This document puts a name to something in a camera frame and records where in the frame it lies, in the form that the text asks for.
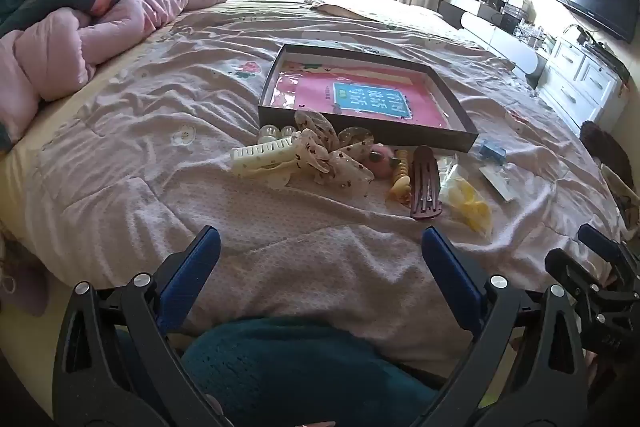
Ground pink patterned bedspread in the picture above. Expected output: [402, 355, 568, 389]
[0, 0, 626, 358]

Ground cardboard sheet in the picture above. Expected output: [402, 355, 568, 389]
[309, 0, 372, 20]

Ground pink fluffy hair clip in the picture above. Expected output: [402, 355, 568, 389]
[362, 146, 397, 178]

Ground white card packet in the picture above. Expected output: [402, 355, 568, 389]
[479, 164, 517, 202]

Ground white drawer cabinet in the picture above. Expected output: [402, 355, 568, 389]
[537, 34, 632, 134]

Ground pink quilt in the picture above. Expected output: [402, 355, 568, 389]
[0, 0, 233, 152]

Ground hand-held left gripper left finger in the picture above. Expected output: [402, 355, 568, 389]
[52, 225, 236, 427]

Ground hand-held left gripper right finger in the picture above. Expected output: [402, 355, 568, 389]
[421, 226, 591, 427]

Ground clear bag of yellow hair ties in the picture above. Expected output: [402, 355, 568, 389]
[437, 154, 494, 238]

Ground brown flat hair clip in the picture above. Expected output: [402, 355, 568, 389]
[409, 145, 447, 222]

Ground shallow black box pink bottom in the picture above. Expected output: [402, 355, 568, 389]
[257, 43, 480, 152]

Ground yellow spiral hair tie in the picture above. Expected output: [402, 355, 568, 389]
[385, 149, 412, 206]

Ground small blue box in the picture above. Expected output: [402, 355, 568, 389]
[477, 141, 507, 166]

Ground person's teal knit trousers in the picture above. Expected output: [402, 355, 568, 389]
[180, 317, 442, 427]

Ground brown furry cushion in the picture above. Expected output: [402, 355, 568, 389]
[580, 121, 634, 188]

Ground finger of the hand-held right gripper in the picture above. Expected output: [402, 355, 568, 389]
[577, 223, 637, 269]
[544, 248, 603, 295]

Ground white dressing desk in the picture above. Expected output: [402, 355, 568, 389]
[439, 0, 549, 78]

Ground cream hair claw clip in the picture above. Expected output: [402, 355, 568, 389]
[230, 134, 306, 180]

